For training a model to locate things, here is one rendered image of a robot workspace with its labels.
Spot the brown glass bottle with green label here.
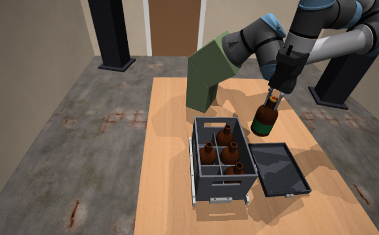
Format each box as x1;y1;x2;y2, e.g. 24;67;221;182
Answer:
251;96;278;137

